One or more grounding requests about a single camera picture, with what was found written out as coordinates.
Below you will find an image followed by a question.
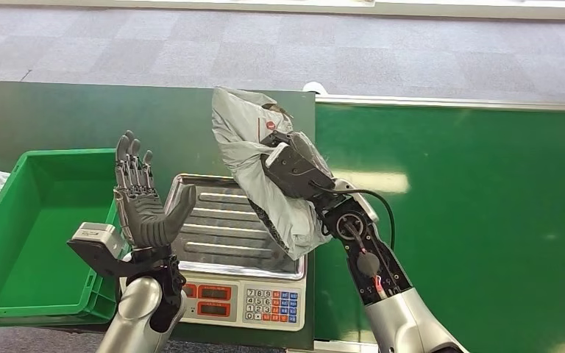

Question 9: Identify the green plastic crate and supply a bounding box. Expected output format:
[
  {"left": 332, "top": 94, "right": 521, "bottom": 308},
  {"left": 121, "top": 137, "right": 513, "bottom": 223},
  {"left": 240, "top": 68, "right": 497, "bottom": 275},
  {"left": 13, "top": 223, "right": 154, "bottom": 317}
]
[{"left": 0, "top": 148, "right": 140, "bottom": 328}]

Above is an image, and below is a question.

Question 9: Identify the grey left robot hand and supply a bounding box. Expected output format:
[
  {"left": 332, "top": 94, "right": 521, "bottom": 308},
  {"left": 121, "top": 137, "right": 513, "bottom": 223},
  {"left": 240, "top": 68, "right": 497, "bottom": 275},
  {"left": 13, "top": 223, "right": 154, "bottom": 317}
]
[{"left": 113, "top": 129, "right": 198, "bottom": 250}]

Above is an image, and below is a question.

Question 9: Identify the grey plastic mailer package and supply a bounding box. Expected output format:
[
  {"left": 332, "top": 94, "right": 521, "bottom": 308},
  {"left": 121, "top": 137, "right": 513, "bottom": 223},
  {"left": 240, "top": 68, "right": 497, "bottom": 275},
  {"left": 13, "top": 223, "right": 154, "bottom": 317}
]
[{"left": 211, "top": 86, "right": 335, "bottom": 262}]

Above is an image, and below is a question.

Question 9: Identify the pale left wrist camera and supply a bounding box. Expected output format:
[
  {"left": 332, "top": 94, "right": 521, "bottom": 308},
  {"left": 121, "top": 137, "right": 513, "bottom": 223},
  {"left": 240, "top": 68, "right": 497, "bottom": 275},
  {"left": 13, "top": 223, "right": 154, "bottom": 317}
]
[{"left": 67, "top": 221, "right": 172, "bottom": 279}]

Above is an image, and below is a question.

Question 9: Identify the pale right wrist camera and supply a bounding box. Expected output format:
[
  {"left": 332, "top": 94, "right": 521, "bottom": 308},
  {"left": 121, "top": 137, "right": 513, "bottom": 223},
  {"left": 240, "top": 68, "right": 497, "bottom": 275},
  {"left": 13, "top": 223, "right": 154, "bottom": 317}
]
[{"left": 261, "top": 142, "right": 337, "bottom": 201}]

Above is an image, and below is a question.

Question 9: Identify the steel scale tray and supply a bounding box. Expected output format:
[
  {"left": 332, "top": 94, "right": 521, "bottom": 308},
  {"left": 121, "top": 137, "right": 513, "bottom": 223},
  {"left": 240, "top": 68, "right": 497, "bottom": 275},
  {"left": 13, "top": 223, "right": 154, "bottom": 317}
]
[{"left": 164, "top": 174, "right": 309, "bottom": 282}]

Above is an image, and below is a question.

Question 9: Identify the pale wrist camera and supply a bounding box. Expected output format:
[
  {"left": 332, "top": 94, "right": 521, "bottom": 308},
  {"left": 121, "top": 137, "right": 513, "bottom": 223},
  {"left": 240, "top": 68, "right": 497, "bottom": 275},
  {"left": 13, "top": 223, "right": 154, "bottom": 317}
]
[
  {"left": 67, "top": 221, "right": 172, "bottom": 279},
  {"left": 261, "top": 142, "right": 337, "bottom": 201}
]

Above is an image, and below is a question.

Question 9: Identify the silver conveyor frame rail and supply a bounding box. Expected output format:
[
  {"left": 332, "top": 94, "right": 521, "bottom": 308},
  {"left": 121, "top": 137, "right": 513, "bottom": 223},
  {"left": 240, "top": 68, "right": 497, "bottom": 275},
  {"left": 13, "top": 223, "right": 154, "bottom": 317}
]
[
  {"left": 315, "top": 94, "right": 565, "bottom": 113},
  {"left": 287, "top": 340, "right": 378, "bottom": 353}
]

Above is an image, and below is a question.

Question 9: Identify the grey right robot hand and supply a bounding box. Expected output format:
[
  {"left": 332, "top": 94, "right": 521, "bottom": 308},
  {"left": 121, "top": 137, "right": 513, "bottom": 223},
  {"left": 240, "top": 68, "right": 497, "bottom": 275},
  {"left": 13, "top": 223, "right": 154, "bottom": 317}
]
[{"left": 260, "top": 129, "right": 335, "bottom": 180}]

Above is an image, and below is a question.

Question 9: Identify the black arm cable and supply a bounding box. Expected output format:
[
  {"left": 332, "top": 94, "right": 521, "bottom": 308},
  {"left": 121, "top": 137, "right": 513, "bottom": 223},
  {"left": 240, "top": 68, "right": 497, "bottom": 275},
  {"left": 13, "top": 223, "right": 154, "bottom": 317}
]
[{"left": 310, "top": 182, "right": 396, "bottom": 252}]

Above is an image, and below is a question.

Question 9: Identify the green conveyor belt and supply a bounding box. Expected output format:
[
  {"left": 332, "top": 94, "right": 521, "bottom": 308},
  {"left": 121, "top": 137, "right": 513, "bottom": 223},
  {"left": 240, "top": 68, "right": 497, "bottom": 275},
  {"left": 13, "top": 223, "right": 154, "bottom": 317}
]
[{"left": 313, "top": 103, "right": 565, "bottom": 353}]

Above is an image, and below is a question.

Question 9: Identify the white electronic scale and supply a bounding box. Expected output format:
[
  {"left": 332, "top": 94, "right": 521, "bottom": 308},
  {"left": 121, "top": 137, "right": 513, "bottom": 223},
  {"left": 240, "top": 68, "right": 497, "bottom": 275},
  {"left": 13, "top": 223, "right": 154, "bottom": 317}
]
[{"left": 164, "top": 174, "right": 309, "bottom": 332}]

